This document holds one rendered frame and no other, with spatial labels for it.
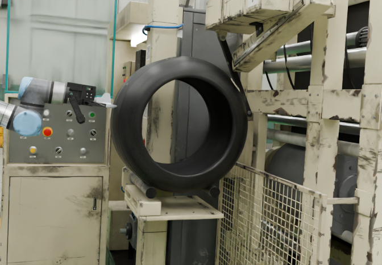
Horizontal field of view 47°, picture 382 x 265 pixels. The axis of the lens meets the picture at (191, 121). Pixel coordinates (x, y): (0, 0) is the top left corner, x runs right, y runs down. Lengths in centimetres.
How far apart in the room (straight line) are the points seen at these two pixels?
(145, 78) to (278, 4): 58
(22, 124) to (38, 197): 89
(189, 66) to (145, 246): 96
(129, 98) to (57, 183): 87
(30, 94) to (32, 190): 81
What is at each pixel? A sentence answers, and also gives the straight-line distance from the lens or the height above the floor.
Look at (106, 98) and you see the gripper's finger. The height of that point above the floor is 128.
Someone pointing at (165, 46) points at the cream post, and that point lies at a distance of 218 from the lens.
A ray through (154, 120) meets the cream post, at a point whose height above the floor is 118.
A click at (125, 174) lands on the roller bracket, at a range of 214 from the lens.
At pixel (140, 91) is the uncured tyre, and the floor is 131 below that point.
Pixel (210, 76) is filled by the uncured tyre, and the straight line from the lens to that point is 183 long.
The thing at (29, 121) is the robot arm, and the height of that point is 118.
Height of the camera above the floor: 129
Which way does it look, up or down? 3 degrees down
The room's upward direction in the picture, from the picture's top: 3 degrees clockwise
